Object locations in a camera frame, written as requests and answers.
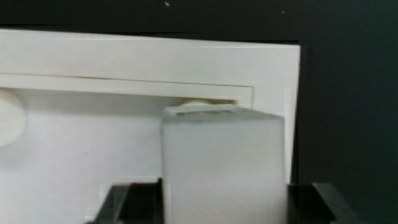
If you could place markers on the white leg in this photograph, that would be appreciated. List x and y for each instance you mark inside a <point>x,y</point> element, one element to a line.
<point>222,156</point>

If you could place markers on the white square tabletop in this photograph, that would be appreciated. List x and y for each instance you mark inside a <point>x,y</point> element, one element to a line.
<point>78,140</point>

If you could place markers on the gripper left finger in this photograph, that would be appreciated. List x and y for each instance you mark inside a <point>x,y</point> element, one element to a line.
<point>133,204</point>

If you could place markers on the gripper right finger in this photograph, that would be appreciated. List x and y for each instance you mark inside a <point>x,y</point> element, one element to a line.
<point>318,206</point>

